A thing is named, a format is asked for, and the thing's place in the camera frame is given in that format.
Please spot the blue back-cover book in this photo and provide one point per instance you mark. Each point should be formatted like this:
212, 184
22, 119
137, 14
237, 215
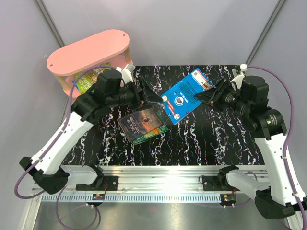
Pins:
180, 99

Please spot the dark Tale of Two Cities book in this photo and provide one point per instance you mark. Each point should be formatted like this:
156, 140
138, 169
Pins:
139, 123

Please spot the blue 26-storey treehouse book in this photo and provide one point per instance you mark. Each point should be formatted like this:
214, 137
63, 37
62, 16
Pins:
76, 85

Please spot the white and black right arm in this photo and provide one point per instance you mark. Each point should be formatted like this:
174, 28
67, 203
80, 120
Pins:
267, 126

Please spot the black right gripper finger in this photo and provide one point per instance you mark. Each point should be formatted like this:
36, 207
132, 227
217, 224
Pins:
206, 97
217, 88

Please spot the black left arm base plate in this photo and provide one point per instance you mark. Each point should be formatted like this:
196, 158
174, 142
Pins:
110, 183

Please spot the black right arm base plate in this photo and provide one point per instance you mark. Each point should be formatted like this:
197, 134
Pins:
211, 183

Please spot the aluminium mounting rail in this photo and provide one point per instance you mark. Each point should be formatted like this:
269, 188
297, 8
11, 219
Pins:
149, 184

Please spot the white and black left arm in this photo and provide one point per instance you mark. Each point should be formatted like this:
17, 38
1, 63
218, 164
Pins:
114, 87

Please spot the green 65-storey treehouse book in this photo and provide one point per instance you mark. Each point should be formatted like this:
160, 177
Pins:
88, 79

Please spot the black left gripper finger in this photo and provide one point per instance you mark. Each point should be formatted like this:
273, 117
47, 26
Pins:
151, 99
145, 87

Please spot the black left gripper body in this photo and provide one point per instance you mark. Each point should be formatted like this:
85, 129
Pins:
129, 95

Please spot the right small circuit board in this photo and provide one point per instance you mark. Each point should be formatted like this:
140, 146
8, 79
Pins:
228, 197

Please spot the green bottom book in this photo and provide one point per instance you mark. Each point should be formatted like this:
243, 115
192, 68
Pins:
158, 131

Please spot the small circuit board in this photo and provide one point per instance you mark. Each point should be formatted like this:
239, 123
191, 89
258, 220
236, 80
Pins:
98, 197
228, 197

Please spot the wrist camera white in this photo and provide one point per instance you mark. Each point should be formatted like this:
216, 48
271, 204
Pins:
127, 73
239, 75

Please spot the pink three-tier shelf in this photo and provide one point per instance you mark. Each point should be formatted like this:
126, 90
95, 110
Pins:
107, 47

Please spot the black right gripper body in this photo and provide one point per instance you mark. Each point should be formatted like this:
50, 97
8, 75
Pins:
229, 98

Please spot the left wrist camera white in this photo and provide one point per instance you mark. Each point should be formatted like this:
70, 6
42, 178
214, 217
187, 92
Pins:
127, 73

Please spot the left small circuit board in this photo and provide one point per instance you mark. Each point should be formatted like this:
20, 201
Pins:
98, 197

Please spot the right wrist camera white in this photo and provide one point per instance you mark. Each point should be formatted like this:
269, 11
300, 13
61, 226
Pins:
239, 75

